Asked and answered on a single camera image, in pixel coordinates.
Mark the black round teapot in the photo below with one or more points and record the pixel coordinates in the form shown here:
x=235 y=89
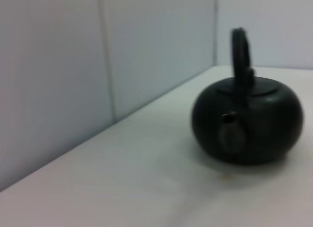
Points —
x=264 y=129

